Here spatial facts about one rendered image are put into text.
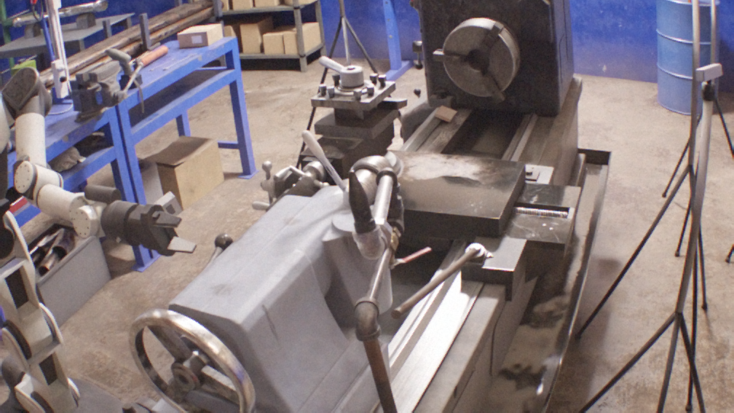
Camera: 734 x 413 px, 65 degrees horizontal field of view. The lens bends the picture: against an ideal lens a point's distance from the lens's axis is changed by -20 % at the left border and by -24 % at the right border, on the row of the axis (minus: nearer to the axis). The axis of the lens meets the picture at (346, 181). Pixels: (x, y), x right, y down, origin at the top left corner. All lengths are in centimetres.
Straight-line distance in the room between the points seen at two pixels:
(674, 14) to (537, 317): 325
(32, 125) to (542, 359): 155
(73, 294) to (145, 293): 39
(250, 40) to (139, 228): 517
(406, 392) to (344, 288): 25
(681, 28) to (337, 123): 354
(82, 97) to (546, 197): 211
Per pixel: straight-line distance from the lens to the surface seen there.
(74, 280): 333
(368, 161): 145
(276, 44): 628
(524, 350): 205
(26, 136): 171
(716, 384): 261
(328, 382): 113
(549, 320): 217
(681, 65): 505
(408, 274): 184
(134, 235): 139
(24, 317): 204
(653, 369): 261
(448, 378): 133
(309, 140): 123
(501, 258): 158
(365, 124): 184
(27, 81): 178
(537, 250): 166
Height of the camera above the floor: 172
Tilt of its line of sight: 25 degrees down
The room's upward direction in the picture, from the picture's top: 7 degrees counter-clockwise
